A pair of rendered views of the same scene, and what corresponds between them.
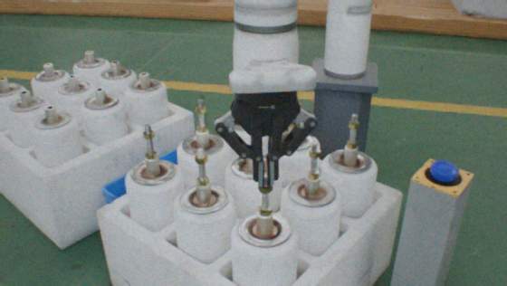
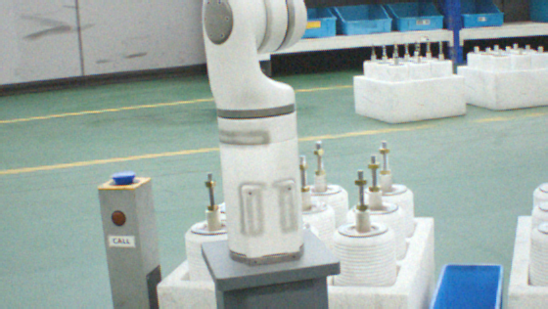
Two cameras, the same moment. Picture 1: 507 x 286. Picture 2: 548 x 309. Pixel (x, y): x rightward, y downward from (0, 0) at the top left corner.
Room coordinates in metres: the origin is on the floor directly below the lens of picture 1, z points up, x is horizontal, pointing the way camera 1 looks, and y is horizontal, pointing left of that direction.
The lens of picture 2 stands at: (1.91, -0.54, 0.61)
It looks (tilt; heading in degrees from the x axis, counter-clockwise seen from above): 11 degrees down; 157
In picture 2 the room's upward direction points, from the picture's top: 4 degrees counter-clockwise
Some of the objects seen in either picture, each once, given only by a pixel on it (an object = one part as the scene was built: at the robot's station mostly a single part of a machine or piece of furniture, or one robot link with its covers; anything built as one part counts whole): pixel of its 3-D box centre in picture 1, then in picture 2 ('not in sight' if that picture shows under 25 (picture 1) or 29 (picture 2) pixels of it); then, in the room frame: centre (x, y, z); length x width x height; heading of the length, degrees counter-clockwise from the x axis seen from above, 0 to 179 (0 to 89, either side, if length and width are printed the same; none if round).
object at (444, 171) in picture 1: (444, 173); (123, 179); (0.59, -0.27, 0.32); 0.04 x 0.04 x 0.02
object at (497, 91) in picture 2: not in sight; (509, 84); (-1.28, 2.08, 0.09); 0.39 x 0.39 x 0.18; 82
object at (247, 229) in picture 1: (264, 229); not in sight; (0.55, -0.01, 0.25); 0.08 x 0.08 x 0.01
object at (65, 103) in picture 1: (81, 122); not in sight; (1.05, 0.42, 0.16); 0.10 x 0.10 x 0.18
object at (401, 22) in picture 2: not in sight; (410, 17); (-3.50, 2.92, 0.36); 0.50 x 0.38 x 0.21; 170
